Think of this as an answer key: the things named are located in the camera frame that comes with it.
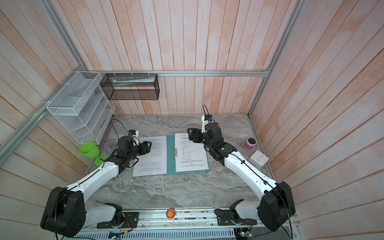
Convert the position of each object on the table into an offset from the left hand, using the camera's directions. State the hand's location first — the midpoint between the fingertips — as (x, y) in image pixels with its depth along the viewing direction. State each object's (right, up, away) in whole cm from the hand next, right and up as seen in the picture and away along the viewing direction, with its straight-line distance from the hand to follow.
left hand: (148, 146), depth 87 cm
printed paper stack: (+26, -7, +8) cm, 29 cm away
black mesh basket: (-17, +41, +17) cm, 47 cm away
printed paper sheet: (+3, -11, +5) cm, 12 cm away
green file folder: (+13, -6, +10) cm, 17 cm away
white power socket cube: (+69, -9, +5) cm, 70 cm away
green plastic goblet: (-30, -2, -6) cm, 31 cm away
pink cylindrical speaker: (+66, +1, +10) cm, 66 cm away
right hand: (+26, +9, -8) cm, 29 cm away
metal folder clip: (+15, -5, +11) cm, 20 cm away
